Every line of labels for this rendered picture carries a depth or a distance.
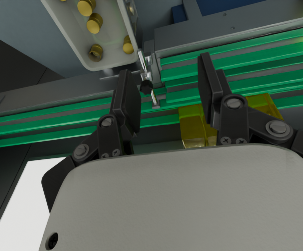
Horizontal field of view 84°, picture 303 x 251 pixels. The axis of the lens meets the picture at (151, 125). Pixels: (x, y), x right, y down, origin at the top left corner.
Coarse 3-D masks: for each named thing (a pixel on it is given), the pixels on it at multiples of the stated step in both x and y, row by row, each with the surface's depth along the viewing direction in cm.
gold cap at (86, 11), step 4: (80, 0) 39; (84, 0) 39; (88, 0) 40; (92, 0) 41; (80, 4) 40; (84, 4) 40; (88, 4) 40; (92, 4) 41; (80, 8) 40; (84, 8) 40; (88, 8) 40; (92, 8) 41; (80, 12) 41; (84, 12) 41; (88, 12) 41
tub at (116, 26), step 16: (48, 0) 37; (96, 0) 43; (112, 0) 43; (64, 16) 42; (80, 16) 46; (112, 16) 46; (64, 32) 42; (80, 32) 48; (112, 32) 49; (128, 32) 42; (80, 48) 47; (112, 48) 53; (96, 64) 51; (112, 64) 49
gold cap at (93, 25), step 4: (92, 16) 44; (96, 16) 44; (100, 16) 45; (88, 20) 43; (92, 20) 42; (96, 20) 43; (100, 20) 45; (88, 24) 43; (92, 24) 43; (96, 24) 43; (100, 24) 44; (88, 28) 44; (92, 28) 44; (96, 28) 44; (92, 32) 45; (96, 32) 45
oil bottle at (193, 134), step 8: (184, 112) 45; (192, 112) 45; (184, 120) 44; (192, 120) 43; (200, 120) 43; (184, 128) 42; (192, 128) 42; (200, 128) 41; (184, 136) 41; (192, 136) 40; (200, 136) 40; (184, 144) 40; (192, 144) 39; (200, 144) 39
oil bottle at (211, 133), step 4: (200, 104) 46; (200, 108) 45; (200, 112) 45; (204, 116) 43; (204, 120) 42; (204, 124) 42; (208, 124) 41; (204, 128) 41; (208, 128) 41; (212, 128) 40; (204, 132) 42; (208, 132) 40; (212, 132) 40; (216, 132) 39; (208, 136) 39; (212, 136) 39; (216, 136) 39; (208, 140) 39; (212, 140) 39; (208, 144) 40; (212, 144) 39
